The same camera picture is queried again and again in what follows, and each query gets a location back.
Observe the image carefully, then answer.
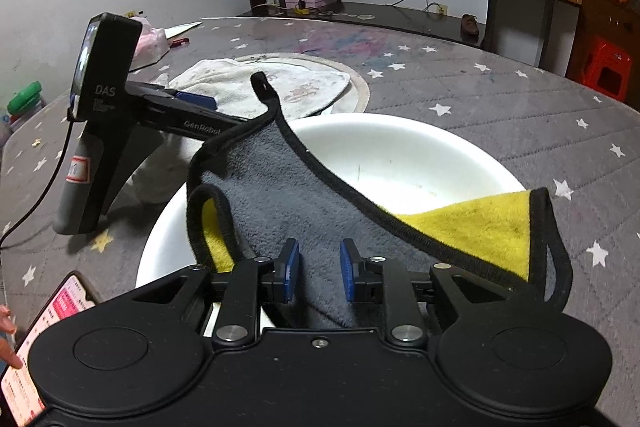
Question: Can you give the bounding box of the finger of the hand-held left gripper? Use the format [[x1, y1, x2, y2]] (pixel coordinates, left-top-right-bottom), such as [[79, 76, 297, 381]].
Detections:
[[174, 90, 219, 111]]

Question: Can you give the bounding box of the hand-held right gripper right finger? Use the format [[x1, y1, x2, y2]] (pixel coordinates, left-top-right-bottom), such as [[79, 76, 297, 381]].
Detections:
[[339, 238, 542, 349]]

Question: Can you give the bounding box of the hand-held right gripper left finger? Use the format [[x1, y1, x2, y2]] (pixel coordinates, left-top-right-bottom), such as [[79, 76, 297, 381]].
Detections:
[[107, 238, 302, 349]]

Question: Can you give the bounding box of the yellow and grey cleaning cloth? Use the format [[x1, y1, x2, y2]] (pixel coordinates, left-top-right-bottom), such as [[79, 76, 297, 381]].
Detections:
[[185, 72, 574, 331]]

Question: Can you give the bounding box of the person's left hand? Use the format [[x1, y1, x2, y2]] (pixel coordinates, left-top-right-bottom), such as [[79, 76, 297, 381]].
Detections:
[[0, 304, 24, 369]]

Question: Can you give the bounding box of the white stained cloth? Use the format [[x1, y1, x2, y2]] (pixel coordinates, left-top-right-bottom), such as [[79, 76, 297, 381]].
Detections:
[[166, 56, 352, 121]]

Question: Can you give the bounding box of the white paper sheet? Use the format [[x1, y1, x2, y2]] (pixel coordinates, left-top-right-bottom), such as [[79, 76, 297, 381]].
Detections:
[[163, 20, 204, 41]]

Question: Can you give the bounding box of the pink plastic bag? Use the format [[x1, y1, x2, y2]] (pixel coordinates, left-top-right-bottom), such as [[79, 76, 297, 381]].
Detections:
[[130, 17, 172, 69]]

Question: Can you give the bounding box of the green plastic bottle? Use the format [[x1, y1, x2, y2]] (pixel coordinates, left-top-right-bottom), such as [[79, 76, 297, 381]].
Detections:
[[6, 80, 44, 118]]

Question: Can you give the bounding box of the round beige mat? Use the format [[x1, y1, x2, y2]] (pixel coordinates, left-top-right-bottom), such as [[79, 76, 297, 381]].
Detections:
[[234, 51, 372, 116]]

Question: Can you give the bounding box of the smartphone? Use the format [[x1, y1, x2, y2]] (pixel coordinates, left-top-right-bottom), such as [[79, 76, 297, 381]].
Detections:
[[0, 271, 97, 427]]

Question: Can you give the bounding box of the black television stand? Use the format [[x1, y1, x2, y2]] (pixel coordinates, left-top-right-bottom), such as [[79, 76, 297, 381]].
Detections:
[[236, 0, 486, 54]]

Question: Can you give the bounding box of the grey star-print tablecloth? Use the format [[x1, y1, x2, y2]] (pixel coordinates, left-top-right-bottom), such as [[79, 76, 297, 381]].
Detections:
[[0, 16, 640, 427]]

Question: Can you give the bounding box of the brown shoe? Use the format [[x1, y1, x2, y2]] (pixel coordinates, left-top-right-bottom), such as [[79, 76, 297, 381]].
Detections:
[[459, 13, 483, 39]]

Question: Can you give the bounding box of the red plastic stool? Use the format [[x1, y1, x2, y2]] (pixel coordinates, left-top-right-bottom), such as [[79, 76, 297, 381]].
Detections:
[[578, 35, 636, 104]]

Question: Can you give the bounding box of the brown wooden cabinet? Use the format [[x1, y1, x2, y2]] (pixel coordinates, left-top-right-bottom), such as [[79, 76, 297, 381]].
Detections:
[[555, 0, 640, 84]]

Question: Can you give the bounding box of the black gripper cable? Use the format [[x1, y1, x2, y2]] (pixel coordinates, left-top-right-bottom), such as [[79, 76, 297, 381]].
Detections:
[[0, 109, 77, 253]]

